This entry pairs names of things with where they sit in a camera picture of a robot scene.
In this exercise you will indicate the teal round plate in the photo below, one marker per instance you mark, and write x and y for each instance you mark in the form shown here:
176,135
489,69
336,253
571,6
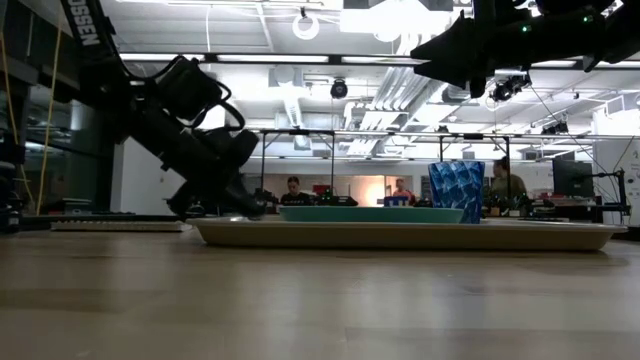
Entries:
350,215

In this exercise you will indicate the round black ceiling camera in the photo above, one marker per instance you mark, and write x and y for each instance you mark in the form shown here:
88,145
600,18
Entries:
339,89

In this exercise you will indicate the blue faceted cup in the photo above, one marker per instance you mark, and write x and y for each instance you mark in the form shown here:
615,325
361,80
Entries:
457,187

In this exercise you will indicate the blue box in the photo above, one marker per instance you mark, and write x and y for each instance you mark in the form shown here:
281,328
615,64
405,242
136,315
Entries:
397,201

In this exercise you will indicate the black aluminium table frame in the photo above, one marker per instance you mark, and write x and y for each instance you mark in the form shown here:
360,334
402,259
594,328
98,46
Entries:
100,218

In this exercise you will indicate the black ceiling camera rig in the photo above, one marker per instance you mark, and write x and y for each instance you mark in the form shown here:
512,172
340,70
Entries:
510,87

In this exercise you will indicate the beige plastic tray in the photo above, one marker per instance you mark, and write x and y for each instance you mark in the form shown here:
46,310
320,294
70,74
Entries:
400,240

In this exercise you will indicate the seated person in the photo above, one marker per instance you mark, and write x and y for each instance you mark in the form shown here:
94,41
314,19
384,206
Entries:
295,195

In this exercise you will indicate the grey storage box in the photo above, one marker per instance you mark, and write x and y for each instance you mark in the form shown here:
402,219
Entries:
67,206

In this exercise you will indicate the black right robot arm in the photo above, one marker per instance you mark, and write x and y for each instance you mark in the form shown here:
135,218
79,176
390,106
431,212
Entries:
575,35

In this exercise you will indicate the black background robot arm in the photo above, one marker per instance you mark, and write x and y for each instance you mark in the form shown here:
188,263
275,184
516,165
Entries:
267,197

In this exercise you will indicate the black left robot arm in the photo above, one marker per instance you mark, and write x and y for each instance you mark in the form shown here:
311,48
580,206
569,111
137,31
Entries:
100,75

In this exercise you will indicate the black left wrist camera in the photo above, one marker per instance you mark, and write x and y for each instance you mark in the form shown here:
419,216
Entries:
190,90

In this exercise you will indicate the black computer monitor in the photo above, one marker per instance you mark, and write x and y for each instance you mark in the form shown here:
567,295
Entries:
572,177

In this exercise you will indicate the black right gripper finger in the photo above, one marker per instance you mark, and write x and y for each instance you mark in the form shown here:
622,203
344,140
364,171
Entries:
447,42
452,72

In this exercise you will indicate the overhead light bar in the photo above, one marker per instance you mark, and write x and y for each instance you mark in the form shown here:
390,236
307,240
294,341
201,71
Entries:
275,58

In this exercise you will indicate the standing person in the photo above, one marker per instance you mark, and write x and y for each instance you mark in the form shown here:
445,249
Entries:
505,182

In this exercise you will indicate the black device with green lights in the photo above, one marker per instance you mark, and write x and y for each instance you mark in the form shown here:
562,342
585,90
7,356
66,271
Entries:
340,201

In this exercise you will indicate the black background station frame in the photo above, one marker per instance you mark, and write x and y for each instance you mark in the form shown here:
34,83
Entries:
472,136
300,132

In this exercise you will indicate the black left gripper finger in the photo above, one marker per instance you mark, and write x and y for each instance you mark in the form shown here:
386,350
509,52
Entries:
185,202
247,205

